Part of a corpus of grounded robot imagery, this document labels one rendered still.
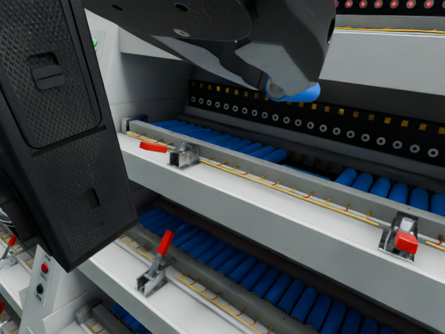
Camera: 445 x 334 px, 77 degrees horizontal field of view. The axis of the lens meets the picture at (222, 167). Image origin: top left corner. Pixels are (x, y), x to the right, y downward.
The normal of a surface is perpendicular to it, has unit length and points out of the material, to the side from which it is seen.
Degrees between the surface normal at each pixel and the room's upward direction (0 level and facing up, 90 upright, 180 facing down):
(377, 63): 109
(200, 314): 19
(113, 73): 90
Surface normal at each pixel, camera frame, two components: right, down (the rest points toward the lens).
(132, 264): 0.09, -0.92
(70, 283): 0.81, 0.29
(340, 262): -0.58, 0.26
